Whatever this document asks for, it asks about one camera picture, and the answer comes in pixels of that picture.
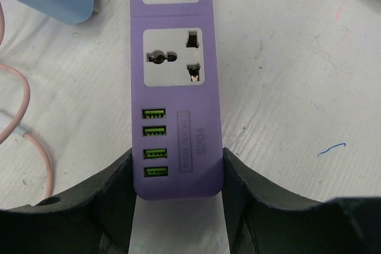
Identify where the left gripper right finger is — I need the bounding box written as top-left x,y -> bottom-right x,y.
222,148 -> 380,253

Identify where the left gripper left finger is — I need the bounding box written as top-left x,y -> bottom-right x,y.
1,150 -> 136,253

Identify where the purple power strip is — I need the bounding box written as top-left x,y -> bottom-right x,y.
130,0 -> 224,200

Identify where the pink thin usb cable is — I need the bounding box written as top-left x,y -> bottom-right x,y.
0,0 -> 132,200

